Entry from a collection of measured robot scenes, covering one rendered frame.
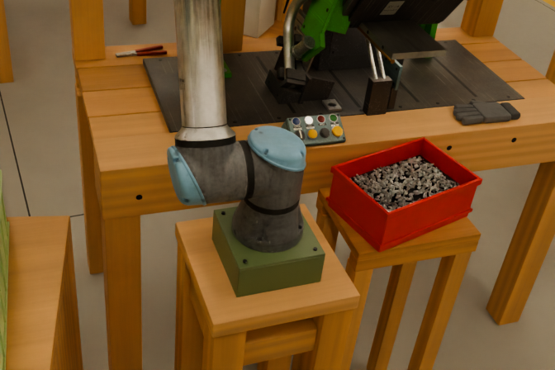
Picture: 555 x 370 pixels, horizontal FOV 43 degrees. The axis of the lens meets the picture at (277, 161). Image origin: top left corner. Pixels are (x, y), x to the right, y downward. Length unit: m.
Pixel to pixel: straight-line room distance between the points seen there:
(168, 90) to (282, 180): 0.76
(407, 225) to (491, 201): 1.73
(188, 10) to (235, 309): 0.59
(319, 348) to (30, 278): 0.64
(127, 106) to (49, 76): 2.06
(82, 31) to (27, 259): 0.80
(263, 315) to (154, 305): 1.22
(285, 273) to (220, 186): 0.25
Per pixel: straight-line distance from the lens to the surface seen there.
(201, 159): 1.31
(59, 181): 3.22
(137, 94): 2.06
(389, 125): 2.00
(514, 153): 2.22
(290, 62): 2.02
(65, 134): 3.53
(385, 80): 1.99
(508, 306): 2.76
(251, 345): 1.54
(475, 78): 2.37
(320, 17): 1.97
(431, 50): 1.92
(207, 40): 1.31
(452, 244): 1.82
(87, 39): 2.22
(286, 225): 1.44
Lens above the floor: 1.90
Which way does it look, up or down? 34 degrees down
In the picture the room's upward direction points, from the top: 7 degrees clockwise
